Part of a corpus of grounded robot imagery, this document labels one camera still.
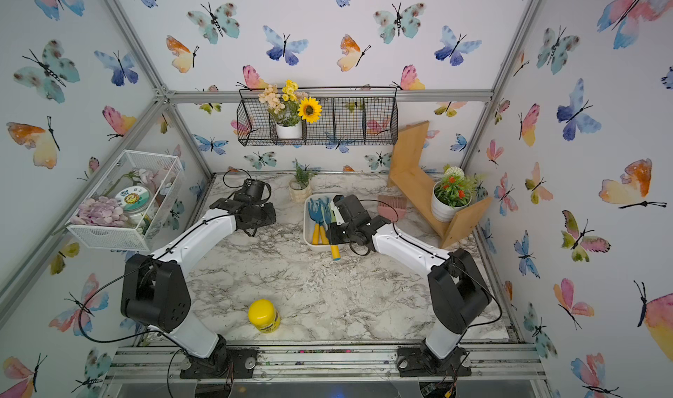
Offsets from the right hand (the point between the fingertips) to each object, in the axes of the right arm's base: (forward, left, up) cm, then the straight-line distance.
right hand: (329, 231), depth 85 cm
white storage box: (+11, +10, -12) cm, 19 cm away
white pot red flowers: (+10, -39, +10) cm, 41 cm away
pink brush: (+21, -25, -14) cm, 35 cm away
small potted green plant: (+26, +15, -10) cm, 32 cm away
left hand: (+7, +20, 0) cm, 21 cm away
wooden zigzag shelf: (+35, -29, -7) cm, 46 cm away
